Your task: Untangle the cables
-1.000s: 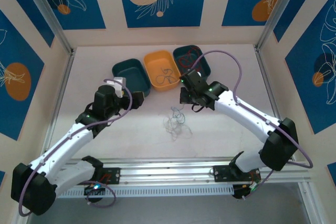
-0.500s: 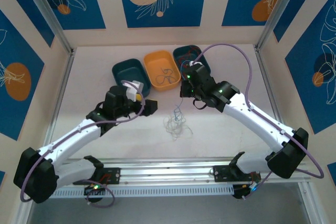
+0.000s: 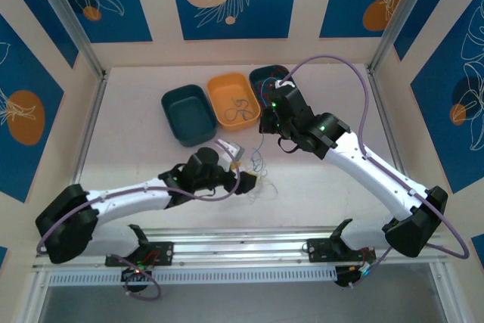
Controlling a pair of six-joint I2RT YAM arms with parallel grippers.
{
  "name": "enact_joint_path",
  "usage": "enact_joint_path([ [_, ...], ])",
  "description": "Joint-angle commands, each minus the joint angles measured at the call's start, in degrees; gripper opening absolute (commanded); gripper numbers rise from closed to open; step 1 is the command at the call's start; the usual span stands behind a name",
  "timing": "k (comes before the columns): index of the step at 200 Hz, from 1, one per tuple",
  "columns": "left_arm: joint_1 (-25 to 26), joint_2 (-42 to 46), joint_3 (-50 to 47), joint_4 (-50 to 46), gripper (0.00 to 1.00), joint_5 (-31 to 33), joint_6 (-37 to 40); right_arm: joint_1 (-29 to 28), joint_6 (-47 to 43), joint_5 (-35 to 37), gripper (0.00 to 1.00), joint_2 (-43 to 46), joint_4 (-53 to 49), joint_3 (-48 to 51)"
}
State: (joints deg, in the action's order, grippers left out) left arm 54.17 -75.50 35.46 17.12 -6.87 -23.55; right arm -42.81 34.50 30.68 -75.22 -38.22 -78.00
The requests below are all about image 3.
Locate thin white cable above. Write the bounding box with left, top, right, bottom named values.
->
left=244, top=163, right=279, bottom=203

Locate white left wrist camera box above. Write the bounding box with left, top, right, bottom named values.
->
left=215, top=140, right=246, bottom=172

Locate aluminium side rail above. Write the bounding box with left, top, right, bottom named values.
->
left=365, top=67, right=413, bottom=188
left=56, top=68, right=111, bottom=243

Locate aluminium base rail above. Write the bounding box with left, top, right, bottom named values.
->
left=32, top=224, right=453, bottom=273

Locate orange plastic bin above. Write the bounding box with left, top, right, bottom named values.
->
left=206, top=72, right=262, bottom=133

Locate aluminium frame leg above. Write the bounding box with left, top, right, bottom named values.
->
left=14, top=272, right=52, bottom=323
left=429, top=262, right=461, bottom=323

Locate white slotted cable duct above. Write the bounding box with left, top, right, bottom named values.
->
left=48, top=266, right=338, bottom=287

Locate black controller board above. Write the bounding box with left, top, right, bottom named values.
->
left=334, top=264, right=375, bottom=290
left=119, top=264, right=154, bottom=283

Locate dark teal plastic bin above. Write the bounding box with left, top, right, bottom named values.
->
left=160, top=84, right=219, bottom=148
left=248, top=64, right=299, bottom=112

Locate aluminium frame post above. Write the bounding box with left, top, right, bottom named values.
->
left=367, top=0, right=436, bottom=73
left=26, top=0, right=109, bottom=78

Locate thin dark grey cable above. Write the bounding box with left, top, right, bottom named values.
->
left=224, top=96, right=253, bottom=124

